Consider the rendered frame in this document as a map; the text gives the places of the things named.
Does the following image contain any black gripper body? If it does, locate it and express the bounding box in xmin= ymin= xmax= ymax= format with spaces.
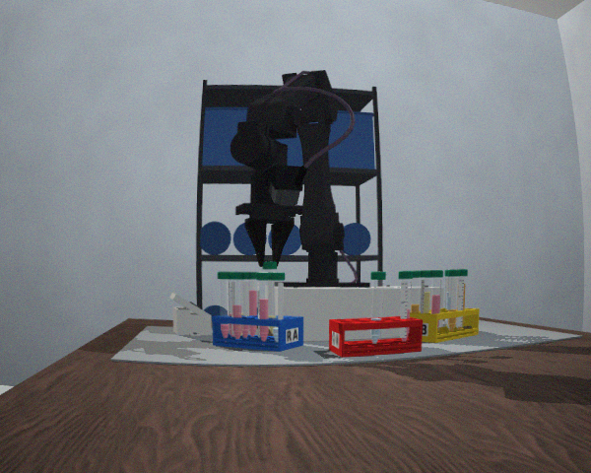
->
xmin=235 ymin=203 xmax=304 ymax=224

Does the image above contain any grey flat mat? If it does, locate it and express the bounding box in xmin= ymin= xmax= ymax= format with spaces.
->
xmin=110 ymin=320 xmax=583 ymax=367

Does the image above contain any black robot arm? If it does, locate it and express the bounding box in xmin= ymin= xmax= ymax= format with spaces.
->
xmin=230 ymin=91 xmax=370 ymax=288

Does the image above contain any red tube rack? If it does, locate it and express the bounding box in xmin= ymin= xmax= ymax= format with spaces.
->
xmin=329 ymin=316 xmax=423 ymax=358

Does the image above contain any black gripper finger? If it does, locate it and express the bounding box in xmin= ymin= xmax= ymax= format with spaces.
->
xmin=271 ymin=221 xmax=295 ymax=267
xmin=245 ymin=220 xmax=267 ymax=267

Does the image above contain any blue tube rack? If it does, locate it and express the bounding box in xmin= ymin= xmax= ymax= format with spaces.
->
xmin=212 ymin=314 xmax=303 ymax=352

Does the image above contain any yellow rack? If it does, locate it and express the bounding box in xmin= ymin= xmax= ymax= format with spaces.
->
xmin=410 ymin=308 xmax=480 ymax=343

